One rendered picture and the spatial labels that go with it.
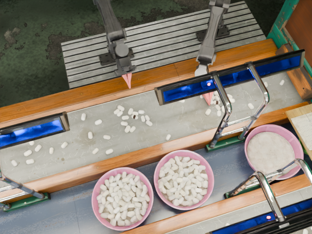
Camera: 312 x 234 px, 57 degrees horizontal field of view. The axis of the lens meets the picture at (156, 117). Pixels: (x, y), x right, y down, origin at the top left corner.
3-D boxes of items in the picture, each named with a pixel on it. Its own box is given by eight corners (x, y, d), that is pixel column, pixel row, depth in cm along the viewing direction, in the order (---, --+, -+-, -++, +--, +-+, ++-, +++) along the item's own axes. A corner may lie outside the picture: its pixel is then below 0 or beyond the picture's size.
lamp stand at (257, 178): (223, 194, 133) (251, 169, 93) (262, 181, 136) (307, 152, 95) (240, 236, 126) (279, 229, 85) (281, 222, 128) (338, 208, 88)
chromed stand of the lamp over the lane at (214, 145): (193, 119, 150) (206, 70, 109) (229, 109, 152) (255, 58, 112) (206, 152, 142) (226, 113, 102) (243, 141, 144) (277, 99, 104)
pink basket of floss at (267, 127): (230, 166, 139) (235, 160, 130) (252, 122, 149) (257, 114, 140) (283, 194, 133) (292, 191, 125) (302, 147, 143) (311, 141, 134)
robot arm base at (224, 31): (233, 25, 167) (228, 16, 170) (200, 32, 165) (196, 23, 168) (230, 34, 174) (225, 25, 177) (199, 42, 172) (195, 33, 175)
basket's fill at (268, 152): (237, 142, 143) (239, 138, 138) (277, 129, 146) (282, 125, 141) (256, 185, 134) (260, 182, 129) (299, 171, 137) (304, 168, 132)
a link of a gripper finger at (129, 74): (135, 87, 134) (130, 68, 132) (120, 91, 134) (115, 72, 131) (133, 86, 141) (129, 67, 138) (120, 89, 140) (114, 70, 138)
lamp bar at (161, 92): (153, 89, 115) (153, 80, 109) (292, 53, 123) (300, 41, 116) (159, 107, 112) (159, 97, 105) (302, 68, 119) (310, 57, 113)
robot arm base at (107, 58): (133, 48, 160) (130, 39, 163) (98, 57, 158) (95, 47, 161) (134, 57, 167) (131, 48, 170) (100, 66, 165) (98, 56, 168)
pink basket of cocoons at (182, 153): (142, 178, 137) (141, 173, 128) (185, 145, 144) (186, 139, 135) (178, 225, 128) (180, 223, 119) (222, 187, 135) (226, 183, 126)
